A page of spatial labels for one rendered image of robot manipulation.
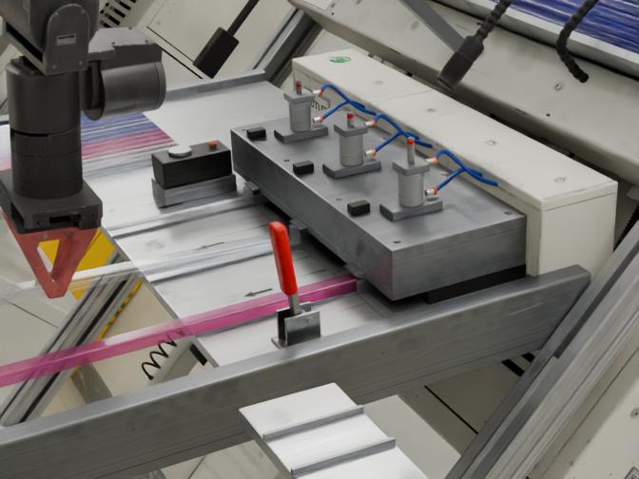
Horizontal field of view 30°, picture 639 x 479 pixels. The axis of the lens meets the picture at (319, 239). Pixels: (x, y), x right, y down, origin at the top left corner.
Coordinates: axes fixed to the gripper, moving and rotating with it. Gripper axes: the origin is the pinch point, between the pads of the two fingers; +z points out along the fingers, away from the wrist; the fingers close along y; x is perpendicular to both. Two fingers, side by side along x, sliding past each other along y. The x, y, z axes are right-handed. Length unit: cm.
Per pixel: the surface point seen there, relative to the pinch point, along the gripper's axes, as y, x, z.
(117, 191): 20.8, -12.5, 0.9
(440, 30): 9.8, -44.0, -16.7
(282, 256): -17.8, -13.3, -8.3
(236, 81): 47, -37, -1
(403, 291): -17.2, -24.8, -2.8
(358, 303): -14.0, -22.4, -0.6
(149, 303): 279, -105, 156
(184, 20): 124, -59, 10
